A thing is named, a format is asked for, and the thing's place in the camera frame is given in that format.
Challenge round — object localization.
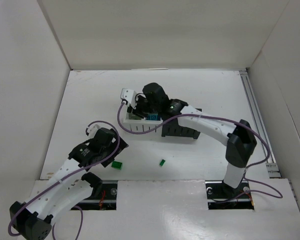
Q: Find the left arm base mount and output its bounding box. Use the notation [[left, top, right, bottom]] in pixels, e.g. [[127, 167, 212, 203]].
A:
[[76, 172, 118, 211]]

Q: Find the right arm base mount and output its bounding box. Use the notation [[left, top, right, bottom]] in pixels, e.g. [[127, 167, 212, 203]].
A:
[[205, 180, 254, 210]]

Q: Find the small green lego plate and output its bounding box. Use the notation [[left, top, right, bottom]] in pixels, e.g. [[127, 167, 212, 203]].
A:
[[159, 159, 166, 167]]

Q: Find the black double bin container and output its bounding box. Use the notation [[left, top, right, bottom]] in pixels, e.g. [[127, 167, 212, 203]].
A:
[[159, 110, 201, 140]]

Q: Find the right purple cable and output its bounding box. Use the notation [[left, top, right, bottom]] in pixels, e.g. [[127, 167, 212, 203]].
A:
[[117, 101, 283, 200]]

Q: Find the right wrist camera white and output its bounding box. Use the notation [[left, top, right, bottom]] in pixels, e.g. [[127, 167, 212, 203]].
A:
[[120, 88, 137, 109]]

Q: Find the teal printed oval lego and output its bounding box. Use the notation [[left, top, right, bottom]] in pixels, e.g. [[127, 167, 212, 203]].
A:
[[146, 114, 160, 121]]

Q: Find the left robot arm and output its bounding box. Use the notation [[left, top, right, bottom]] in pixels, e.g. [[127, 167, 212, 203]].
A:
[[9, 125, 128, 240]]

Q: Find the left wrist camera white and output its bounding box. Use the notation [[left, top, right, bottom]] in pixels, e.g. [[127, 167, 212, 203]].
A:
[[85, 124, 101, 139]]

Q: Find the white double bin container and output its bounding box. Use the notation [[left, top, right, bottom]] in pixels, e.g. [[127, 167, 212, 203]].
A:
[[121, 113, 163, 132]]

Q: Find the green lego brick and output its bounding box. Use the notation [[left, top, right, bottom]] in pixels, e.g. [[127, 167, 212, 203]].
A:
[[111, 161, 123, 170], [128, 113, 141, 120]]

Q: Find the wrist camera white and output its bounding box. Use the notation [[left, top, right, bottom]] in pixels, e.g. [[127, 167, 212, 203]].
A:
[[85, 124, 101, 139], [120, 88, 137, 109]]

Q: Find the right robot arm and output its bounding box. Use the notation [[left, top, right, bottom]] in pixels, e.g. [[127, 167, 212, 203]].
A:
[[121, 82, 257, 194]]

